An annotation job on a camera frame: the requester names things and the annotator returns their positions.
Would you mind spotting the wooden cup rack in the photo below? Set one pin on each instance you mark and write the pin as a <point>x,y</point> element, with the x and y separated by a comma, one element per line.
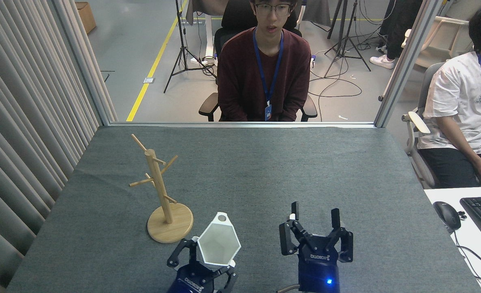
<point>171,228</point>

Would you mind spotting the grey pleated curtain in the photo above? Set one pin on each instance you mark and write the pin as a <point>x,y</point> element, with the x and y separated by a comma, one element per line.
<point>20,122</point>

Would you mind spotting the silver frame post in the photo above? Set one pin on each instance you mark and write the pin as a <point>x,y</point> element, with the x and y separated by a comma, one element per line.
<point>407,57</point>
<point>81,61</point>

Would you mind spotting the white desk frame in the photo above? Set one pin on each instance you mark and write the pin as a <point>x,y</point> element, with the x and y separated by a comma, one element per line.
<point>210,40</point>

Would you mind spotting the black tripod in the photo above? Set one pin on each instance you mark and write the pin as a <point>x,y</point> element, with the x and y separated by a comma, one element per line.
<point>346,40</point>
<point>181,44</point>

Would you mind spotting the grey office chair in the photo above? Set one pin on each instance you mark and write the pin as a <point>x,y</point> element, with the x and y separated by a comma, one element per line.
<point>421,162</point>

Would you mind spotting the cardboard box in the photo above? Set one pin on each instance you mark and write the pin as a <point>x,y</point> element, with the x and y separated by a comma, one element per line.
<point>86,16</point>

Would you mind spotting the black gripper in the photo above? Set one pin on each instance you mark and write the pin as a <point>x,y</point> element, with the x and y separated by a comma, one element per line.
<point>318,264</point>
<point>193,280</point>

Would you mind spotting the white desk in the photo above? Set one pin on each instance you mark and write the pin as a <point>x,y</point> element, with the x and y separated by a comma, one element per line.
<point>476,252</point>

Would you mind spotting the person's glasses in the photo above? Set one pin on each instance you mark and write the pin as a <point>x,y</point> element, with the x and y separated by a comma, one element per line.
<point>270,9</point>

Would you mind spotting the white hexagonal cup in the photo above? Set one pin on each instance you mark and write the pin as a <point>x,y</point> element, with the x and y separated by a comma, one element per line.
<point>218,244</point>

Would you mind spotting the black office chair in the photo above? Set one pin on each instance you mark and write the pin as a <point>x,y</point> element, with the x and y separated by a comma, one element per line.
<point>236,14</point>

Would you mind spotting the person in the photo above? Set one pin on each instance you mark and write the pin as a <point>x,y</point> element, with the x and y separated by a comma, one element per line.
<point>240,73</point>
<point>455,97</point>
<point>399,24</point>

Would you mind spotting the black computer mouse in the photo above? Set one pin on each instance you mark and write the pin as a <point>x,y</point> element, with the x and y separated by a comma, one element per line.
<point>447,215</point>

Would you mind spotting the silver table edge rail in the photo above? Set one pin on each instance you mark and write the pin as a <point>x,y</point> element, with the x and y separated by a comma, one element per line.
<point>175,123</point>

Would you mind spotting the beige chair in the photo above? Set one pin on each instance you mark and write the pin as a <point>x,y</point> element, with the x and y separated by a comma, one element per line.
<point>447,36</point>

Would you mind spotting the floor outlet plate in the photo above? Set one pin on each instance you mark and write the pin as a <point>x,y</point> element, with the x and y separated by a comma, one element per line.
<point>149,80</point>

